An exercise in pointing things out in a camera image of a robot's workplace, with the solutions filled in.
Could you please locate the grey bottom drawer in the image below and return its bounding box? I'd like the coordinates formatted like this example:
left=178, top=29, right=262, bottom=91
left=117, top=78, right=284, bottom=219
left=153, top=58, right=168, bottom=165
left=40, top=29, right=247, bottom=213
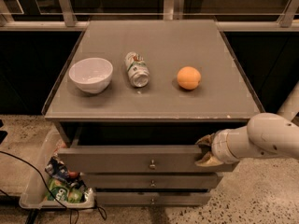
left=94, top=192, right=211, bottom=206

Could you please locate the grey middle drawer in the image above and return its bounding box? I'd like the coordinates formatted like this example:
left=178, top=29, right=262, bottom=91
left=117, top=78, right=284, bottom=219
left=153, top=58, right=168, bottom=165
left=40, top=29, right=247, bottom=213
left=81, top=173, right=222, bottom=189

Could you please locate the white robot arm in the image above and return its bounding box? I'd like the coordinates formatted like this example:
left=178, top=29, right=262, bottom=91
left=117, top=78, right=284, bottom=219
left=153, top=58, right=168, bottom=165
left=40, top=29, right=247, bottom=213
left=195, top=82, right=299, bottom=167

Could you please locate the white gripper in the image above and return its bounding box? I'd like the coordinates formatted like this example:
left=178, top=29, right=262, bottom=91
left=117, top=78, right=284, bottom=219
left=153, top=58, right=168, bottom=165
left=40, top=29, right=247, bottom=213
left=195, top=129, right=239, bottom=167

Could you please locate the orange fruit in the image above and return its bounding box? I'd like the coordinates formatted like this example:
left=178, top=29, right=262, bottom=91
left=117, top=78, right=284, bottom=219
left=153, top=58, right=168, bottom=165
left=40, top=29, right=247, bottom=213
left=177, top=66, right=201, bottom=91

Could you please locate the grey top drawer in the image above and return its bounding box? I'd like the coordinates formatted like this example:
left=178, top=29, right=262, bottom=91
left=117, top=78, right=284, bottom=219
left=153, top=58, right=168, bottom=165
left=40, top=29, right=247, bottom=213
left=58, top=134, right=235, bottom=174

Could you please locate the white bowl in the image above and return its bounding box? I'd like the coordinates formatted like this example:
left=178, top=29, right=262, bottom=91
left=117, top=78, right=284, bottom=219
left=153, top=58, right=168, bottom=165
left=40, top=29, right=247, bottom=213
left=68, top=58, right=113, bottom=94

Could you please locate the black cable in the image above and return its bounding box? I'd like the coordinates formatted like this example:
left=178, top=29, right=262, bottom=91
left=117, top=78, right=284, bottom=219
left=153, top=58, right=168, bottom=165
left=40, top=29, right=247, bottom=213
left=0, top=150, right=108, bottom=224

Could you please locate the grey drawer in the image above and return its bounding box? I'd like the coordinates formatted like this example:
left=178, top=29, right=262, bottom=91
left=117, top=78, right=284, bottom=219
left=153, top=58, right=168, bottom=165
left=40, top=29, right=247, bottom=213
left=81, top=173, right=222, bottom=189
left=58, top=134, right=235, bottom=174
left=94, top=192, right=211, bottom=206

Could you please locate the clear plastic bin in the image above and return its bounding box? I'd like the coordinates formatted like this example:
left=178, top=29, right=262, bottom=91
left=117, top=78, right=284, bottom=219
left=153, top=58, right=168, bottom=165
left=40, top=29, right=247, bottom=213
left=19, top=129, right=94, bottom=210

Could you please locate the blue snack packet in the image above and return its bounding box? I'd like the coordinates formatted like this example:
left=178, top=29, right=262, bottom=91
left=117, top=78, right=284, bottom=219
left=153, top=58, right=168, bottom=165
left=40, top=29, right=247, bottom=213
left=45, top=158, right=70, bottom=182

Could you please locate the red apple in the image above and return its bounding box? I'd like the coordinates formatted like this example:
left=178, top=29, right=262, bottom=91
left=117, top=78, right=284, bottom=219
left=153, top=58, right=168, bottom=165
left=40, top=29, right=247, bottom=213
left=68, top=172, right=79, bottom=178

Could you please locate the green white soda can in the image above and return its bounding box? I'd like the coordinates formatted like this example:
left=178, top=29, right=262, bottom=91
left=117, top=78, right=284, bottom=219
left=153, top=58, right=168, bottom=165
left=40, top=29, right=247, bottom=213
left=124, top=51, right=150, bottom=88

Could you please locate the metal window railing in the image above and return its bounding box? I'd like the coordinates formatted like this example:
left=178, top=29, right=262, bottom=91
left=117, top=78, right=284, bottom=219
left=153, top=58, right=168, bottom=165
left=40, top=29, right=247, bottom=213
left=0, top=0, right=299, bottom=32

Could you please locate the green snack bag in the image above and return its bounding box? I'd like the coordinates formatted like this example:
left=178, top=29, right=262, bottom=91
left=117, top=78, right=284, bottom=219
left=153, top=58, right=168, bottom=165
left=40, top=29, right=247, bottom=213
left=46, top=178, right=83, bottom=203

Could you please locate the grey drawer cabinet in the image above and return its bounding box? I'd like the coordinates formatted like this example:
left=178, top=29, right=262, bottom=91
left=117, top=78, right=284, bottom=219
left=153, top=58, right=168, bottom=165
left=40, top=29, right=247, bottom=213
left=44, top=20, right=261, bottom=197

